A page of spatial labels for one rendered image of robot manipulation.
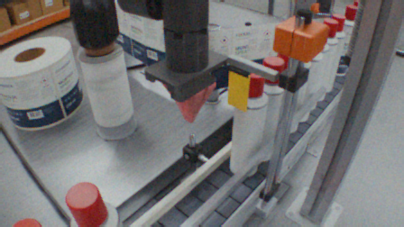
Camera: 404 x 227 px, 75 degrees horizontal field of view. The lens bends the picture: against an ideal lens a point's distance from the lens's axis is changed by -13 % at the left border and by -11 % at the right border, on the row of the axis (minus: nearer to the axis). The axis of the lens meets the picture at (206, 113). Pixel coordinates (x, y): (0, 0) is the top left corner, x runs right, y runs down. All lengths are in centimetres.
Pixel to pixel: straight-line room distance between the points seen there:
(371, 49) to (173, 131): 43
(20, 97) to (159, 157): 33
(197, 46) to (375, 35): 21
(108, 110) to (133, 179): 14
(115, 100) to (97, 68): 8
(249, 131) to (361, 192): 30
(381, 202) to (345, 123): 27
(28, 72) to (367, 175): 75
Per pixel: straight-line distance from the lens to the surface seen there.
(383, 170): 73
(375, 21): 36
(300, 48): 30
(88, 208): 28
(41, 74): 67
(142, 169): 57
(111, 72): 55
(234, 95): 38
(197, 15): 35
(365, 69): 39
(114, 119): 61
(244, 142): 48
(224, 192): 42
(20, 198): 68
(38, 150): 69
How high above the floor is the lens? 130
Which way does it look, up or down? 38 degrees down
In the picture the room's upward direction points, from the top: straight up
